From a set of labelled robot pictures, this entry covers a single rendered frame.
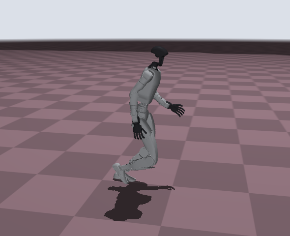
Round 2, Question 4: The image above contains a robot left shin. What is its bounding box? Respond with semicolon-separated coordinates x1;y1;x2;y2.
125;152;143;173

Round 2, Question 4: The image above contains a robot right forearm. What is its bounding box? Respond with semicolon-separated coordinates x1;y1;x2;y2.
129;92;138;123

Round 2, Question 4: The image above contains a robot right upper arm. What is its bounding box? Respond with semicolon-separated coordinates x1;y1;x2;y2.
129;70;154;97

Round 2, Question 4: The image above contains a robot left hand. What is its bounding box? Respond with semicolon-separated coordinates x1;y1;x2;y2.
166;101;185;117

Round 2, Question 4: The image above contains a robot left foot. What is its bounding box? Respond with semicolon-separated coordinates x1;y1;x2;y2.
114;172;136;182

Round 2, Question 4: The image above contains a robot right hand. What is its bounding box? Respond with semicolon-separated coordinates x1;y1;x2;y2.
132;117;147;139

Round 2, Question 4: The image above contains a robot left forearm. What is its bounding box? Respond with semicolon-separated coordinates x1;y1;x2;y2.
153;91;170;108

